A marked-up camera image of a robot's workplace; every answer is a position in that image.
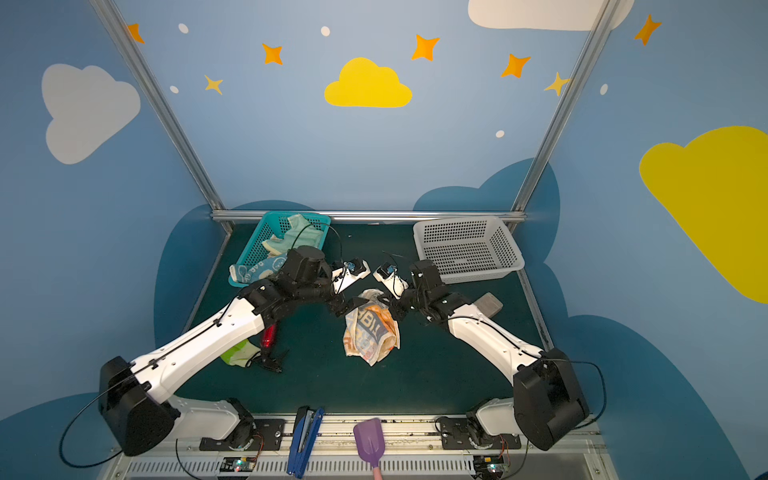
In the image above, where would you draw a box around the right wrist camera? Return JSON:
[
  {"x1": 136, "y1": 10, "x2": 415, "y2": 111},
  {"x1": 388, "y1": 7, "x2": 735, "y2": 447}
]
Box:
[{"x1": 374, "y1": 263, "x2": 409, "y2": 299}]

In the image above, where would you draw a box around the green blue patterned towel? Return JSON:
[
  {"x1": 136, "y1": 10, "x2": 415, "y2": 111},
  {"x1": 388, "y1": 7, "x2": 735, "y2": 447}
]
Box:
[{"x1": 230, "y1": 214, "x2": 325, "y2": 284}]

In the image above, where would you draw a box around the teal plastic basket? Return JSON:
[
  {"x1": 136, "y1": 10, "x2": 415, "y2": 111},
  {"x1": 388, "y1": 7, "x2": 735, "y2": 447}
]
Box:
[{"x1": 228, "y1": 211, "x2": 332, "y2": 288}]

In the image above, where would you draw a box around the left green circuit board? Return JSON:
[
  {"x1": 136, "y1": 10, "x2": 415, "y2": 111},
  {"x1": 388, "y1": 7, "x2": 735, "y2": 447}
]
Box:
[{"x1": 219, "y1": 457, "x2": 257, "y2": 473}]

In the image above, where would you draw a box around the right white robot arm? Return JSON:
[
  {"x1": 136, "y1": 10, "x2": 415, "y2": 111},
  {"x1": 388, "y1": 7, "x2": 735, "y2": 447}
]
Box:
[{"x1": 379, "y1": 260, "x2": 590, "y2": 451}]

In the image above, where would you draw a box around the grey plastic basket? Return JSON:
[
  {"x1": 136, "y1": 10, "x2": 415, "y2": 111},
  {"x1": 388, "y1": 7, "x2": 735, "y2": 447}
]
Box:
[{"x1": 413, "y1": 216, "x2": 525, "y2": 284}]

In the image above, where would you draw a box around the blue stapler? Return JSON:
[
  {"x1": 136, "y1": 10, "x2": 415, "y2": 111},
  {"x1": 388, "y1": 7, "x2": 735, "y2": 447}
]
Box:
[{"x1": 286, "y1": 406, "x2": 325, "y2": 479}]

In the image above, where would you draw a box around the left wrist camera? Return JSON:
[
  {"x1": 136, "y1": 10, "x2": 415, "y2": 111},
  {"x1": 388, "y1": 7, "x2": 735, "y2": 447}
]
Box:
[{"x1": 332, "y1": 258, "x2": 371, "y2": 294}]

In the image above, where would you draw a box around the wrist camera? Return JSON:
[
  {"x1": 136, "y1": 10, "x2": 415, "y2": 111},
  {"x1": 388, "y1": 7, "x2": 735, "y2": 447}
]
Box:
[
  {"x1": 332, "y1": 258, "x2": 371, "y2": 294},
  {"x1": 374, "y1": 263, "x2": 409, "y2": 299}
]

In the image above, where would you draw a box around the red handled tool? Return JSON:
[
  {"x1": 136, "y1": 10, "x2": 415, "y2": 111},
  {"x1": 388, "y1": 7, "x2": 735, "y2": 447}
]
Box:
[{"x1": 260, "y1": 324, "x2": 277, "y2": 350}]

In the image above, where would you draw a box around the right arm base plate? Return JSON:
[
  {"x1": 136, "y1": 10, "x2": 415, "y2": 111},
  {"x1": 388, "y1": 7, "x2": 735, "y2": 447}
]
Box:
[{"x1": 434, "y1": 416, "x2": 522, "y2": 450}]

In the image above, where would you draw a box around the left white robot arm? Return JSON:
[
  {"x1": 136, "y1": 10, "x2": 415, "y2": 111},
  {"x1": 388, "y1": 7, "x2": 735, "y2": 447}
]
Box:
[{"x1": 98, "y1": 246, "x2": 371, "y2": 456}]

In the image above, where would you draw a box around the green circuit board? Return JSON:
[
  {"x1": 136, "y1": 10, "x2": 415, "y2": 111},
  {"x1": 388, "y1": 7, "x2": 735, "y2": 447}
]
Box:
[
  {"x1": 472, "y1": 456, "x2": 507, "y2": 480},
  {"x1": 219, "y1": 457, "x2": 257, "y2": 473}
]

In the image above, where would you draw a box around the orange striped rabbit towel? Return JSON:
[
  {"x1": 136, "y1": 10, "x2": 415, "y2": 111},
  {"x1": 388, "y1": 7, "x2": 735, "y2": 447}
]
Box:
[{"x1": 343, "y1": 289, "x2": 401, "y2": 366}]

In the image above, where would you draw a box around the grey sponge block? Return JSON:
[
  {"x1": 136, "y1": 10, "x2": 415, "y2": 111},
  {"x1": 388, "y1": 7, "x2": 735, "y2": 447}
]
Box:
[{"x1": 474, "y1": 292, "x2": 503, "y2": 318}]

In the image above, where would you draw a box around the right green circuit board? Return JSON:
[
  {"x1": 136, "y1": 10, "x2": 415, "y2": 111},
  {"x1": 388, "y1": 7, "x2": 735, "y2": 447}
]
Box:
[{"x1": 472, "y1": 456, "x2": 507, "y2": 480}]

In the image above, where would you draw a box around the purple plastic scoop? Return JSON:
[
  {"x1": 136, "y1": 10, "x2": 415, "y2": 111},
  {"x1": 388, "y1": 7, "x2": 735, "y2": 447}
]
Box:
[{"x1": 353, "y1": 418, "x2": 386, "y2": 480}]

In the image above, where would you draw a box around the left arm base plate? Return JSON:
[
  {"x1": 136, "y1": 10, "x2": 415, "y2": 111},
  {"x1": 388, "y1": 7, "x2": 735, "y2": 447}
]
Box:
[{"x1": 199, "y1": 418, "x2": 286, "y2": 452}]

